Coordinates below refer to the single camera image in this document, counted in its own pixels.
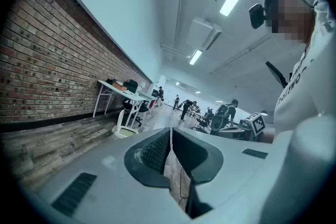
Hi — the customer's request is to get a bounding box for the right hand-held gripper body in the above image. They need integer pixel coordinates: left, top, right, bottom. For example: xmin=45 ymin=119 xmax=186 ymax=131
xmin=217 ymin=112 xmax=266 ymax=143

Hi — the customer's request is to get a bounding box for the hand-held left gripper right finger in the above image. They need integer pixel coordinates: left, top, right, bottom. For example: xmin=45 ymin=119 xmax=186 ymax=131
xmin=172 ymin=127 xmax=224 ymax=220

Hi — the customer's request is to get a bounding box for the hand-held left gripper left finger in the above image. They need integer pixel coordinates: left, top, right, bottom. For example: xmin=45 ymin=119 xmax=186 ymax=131
xmin=123 ymin=128 xmax=172 ymax=189

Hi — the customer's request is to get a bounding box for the cream pedal trash bin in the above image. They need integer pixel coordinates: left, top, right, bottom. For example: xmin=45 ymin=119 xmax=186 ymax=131
xmin=112 ymin=125 xmax=139 ymax=140

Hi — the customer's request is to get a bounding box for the person's right forearm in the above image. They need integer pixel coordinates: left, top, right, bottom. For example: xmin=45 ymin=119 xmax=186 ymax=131
xmin=262 ymin=131 xmax=275 ymax=144

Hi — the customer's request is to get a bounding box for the grey backpack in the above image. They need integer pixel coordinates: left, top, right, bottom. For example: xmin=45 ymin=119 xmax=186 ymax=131
xmin=211 ymin=104 xmax=227 ymax=131

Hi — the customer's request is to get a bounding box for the black office chair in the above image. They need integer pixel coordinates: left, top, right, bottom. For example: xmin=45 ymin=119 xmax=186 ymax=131
xmin=122 ymin=97 xmax=150 ymax=127

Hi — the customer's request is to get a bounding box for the light blue table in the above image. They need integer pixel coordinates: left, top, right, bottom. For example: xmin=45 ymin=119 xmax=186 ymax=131
xmin=139 ymin=91 xmax=158 ymax=114

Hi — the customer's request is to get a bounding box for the person's white printed t-shirt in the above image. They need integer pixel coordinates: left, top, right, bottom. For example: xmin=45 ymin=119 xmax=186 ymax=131
xmin=272 ymin=0 xmax=336 ymax=145

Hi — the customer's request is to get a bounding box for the white ceiling track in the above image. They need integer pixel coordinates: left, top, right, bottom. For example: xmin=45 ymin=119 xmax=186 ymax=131
xmin=212 ymin=34 xmax=271 ymax=73

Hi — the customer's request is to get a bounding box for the dark blue bag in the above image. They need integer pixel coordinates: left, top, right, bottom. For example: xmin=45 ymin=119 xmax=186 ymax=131
xmin=123 ymin=80 xmax=139 ymax=91

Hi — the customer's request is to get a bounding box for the white table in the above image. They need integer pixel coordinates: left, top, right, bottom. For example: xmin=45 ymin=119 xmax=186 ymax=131
xmin=93 ymin=79 xmax=149 ymax=128

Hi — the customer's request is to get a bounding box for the rectangular ceiling light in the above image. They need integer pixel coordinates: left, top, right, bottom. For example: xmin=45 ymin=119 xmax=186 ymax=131
xmin=188 ymin=49 xmax=203 ymax=66

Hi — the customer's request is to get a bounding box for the white ceiling air conditioner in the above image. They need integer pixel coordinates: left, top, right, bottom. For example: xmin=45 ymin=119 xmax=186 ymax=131
xmin=186 ymin=17 xmax=223 ymax=52

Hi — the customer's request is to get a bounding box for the person's head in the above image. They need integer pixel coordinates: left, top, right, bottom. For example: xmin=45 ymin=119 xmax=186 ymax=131
xmin=264 ymin=0 xmax=316 ymax=45

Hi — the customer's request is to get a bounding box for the black strap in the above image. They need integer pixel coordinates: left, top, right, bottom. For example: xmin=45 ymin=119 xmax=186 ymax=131
xmin=265 ymin=61 xmax=293 ymax=89

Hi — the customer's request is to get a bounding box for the black head-mounted camera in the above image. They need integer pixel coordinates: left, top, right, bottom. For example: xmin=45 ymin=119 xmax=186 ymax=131
xmin=248 ymin=3 xmax=271 ymax=30

